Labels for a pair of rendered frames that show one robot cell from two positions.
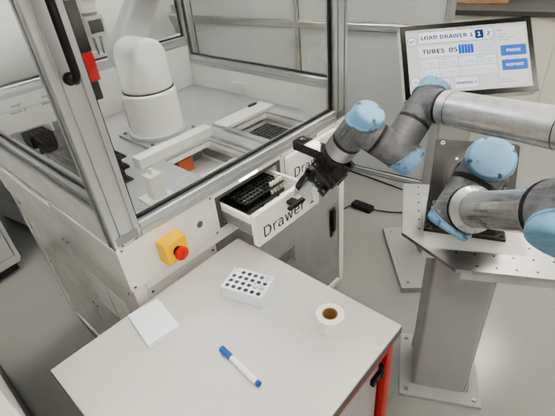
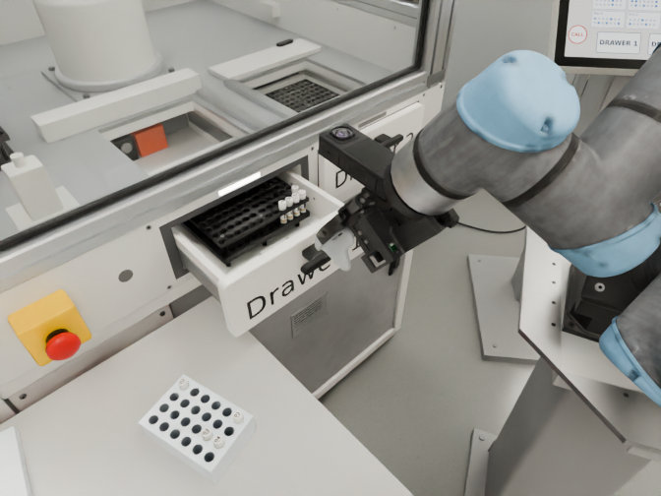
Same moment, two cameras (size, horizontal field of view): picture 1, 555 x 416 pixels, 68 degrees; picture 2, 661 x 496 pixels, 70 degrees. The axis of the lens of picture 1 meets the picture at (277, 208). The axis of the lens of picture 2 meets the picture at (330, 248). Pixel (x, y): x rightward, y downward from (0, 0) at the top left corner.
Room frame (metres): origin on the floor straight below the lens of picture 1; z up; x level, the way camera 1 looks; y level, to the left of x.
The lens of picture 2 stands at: (0.53, -0.08, 1.38)
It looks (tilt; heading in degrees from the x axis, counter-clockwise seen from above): 43 degrees down; 2
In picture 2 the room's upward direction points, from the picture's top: straight up
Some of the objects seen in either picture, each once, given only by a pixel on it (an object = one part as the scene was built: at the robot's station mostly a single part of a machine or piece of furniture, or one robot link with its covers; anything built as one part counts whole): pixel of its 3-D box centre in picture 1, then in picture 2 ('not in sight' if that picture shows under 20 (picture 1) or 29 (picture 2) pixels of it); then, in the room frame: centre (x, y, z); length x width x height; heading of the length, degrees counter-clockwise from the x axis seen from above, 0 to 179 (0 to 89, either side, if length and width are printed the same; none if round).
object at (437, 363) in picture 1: (450, 306); (570, 433); (1.02, -0.60, 0.38); 0.30 x 0.30 x 0.76; 72
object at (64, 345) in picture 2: (180, 252); (61, 343); (0.88, 0.27, 0.88); 0.04 x 0.03 x 0.04; 135
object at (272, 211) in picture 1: (287, 208); (305, 261); (1.04, -0.03, 0.87); 0.29 x 0.02 x 0.11; 135
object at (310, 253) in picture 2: (293, 202); (316, 255); (1.02, -0.05, 0.91); 0.07 x 0.04 x 0.01; 135
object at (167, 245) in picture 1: (173, 248); (52, 329); (0.90, 0.30, 0.88); 0.07 x 0.05 x 0.07; 135
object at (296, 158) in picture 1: (312, 155); (374, 150); (1.37, -0.15, 0.87); 0.29 x 0.02 x 0.11; 135
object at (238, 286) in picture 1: (248, 286); (198, 425); (0.82, 0.10, 0.78); 0.12 x 0.08 x 0.04; 61
